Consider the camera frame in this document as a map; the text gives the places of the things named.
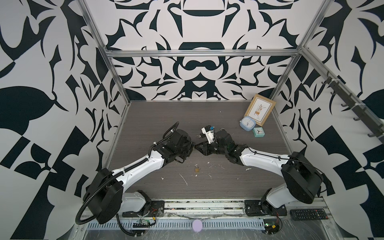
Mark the black remote control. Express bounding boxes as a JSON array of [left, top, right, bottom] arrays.
[[290, 209, 329, 221]]

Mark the purple round cap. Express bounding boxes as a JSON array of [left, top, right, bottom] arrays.
[[192, 219, 203, 233]]

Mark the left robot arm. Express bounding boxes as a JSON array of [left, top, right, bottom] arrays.
[[75, 122, 194, 225]]

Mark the black wall hook rack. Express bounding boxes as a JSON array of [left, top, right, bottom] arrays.
[[322, 71, 384, 145]]

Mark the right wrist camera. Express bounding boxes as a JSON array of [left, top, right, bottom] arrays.
[[201, 125, 216, 144]]

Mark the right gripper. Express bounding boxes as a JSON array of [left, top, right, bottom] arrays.
[[193, 140, 229, 157]]

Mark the wooden picture frame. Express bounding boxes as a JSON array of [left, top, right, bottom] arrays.
[[244, 94, 276, 127]]

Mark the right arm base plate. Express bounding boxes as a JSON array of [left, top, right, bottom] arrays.
[[244, 200, 288, 217]]

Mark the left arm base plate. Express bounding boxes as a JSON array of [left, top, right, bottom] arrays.
[[122, 201, 165, 218]]

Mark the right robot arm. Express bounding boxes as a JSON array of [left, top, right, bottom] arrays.
[[195, 126, 324, 214]]

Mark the green square alarm clock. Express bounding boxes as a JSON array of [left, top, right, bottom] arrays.
[[252, 127, 265, 138]]

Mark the blue round alarm clock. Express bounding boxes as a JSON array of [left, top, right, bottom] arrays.
[[240, 116, 256, 132]]

